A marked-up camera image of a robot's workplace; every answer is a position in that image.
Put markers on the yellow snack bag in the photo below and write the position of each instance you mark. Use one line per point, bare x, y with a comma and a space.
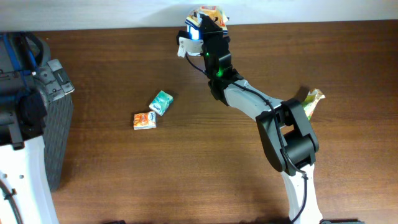
214, 13

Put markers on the green drink carton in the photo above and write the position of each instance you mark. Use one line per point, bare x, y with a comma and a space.
310, 102

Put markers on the green blue plastic packet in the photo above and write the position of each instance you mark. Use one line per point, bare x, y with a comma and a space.
161, 103

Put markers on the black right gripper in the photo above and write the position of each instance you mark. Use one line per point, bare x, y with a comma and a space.
210, 28

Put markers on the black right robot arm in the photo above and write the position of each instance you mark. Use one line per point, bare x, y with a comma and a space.
288, 139

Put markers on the grey plastic mesh basket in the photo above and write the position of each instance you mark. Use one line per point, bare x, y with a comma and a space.
57, 92

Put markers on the white barcode scanner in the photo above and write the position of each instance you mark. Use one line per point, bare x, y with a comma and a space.
194, 32

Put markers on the small orange white packet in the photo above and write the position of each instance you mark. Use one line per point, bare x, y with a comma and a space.
144, 120

